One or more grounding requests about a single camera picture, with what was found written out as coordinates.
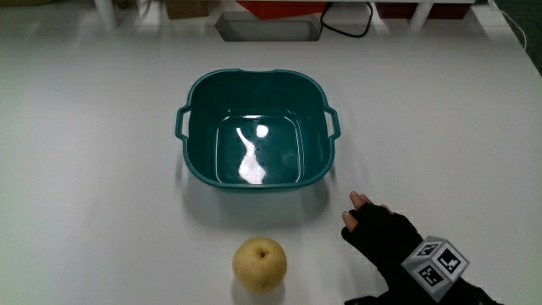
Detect white shelf post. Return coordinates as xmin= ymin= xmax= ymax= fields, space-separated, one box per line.
xmin=408 ymin=2 xmax=435 ymax=31
xmin=93 ymin=0 xmax=120 ymax=31

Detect black cable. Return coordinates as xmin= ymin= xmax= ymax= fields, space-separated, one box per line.
xmin=319 ymin=2 xmax=374 ymax=39

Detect dark red box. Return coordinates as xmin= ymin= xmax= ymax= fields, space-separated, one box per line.
xmin=374 ymin=2 xmax=472 ymax=20

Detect white desk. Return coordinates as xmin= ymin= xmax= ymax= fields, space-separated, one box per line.
xmin=0 ymin=0 xmax=542 ymax=305

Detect white cable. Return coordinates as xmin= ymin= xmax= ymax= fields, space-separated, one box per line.
xmin=488 ymin=0 xmax=528 ymax=50

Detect brown cardboard box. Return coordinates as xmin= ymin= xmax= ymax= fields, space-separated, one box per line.
xmin=164 ymin=0 xmax=211 ymax=20

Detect grey desk cable tray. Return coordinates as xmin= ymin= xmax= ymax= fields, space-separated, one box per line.
xmin=214 ymin=11 xmax=323 ymax=42

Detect yellow round pear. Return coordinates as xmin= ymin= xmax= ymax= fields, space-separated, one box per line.
xmin=231 ymin=236 xmax=288 ymax=295

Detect person's right hand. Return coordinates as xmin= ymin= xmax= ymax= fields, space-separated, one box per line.
xmin=341 ymin=191 xmax=470 ymax=302

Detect teal plastic basin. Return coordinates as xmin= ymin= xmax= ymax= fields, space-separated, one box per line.
xmin=174 ymin=68 xmax=342 ymax=191

